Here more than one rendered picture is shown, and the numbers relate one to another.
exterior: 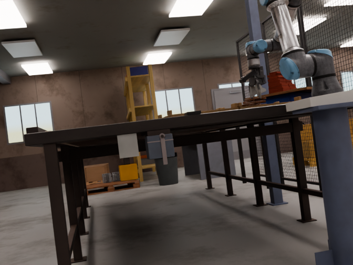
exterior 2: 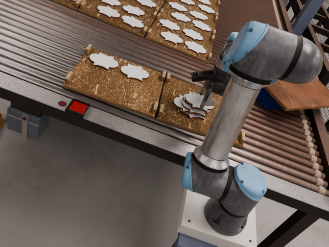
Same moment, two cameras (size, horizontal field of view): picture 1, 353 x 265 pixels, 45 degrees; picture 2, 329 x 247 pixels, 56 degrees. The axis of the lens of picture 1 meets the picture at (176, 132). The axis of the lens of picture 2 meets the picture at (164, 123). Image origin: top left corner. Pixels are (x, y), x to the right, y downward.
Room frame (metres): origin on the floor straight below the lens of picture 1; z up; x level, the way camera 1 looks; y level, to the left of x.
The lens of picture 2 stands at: (1.41, -0.54, 1.79)
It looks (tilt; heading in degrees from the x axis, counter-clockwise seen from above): 40 degrees down; 6
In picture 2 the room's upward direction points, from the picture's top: 24 degrees clockwise
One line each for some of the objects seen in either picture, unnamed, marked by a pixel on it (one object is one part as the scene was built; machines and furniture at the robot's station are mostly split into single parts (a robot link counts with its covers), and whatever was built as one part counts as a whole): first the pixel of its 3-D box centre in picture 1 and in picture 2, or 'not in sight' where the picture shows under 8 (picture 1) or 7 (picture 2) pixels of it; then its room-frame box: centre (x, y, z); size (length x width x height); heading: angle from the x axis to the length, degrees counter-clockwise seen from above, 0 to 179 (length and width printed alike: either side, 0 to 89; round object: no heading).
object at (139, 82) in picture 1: (141, 124); not in sight; (10.49, 0.84, 1.30); 2.83 x 0.75 x 2.59; 11
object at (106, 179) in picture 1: (108, 182); not in sight; (8.16, 1.42, 0.16); 1.12 x 0.78 x 0.31; 109
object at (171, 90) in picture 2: (259, 108); (201, 109); (2.66, -0.54, 0.93); 0.41 x 0.35 x 0.02; 105
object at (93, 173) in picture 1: (89, 176); not in sight; (9.57, 2.07, 0.23); 1.35 x 0.95 x 0.46; 10
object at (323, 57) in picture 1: (320, 62); (242, 187); (2.14, -0.77, 1.09); 0.13 x 0.12 x 0.14; 101
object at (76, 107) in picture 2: not in sight; (78, 108); (2.27, -0.10, 0.92); 0.06 x 0.06 x 0.01; 11
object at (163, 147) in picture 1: (159, 147); (28, 119); (2.22, 0.10, 0.77); 0.14 x 0.11 x 0.18; 101
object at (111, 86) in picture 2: (196, 114); (119, 80); (2.55, -0.13, 0.93); 0.41 x 0.35 x 0.02; 104
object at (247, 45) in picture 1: (252, 50); (233, 47); (2.63, -0.53, 1.28); 0.09 x 0.08 x 0.11; 11
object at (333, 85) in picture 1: (325, 85); (229, 208); (2.14, -0.78, 0.97); 0.15 x 0.15 x 0.10
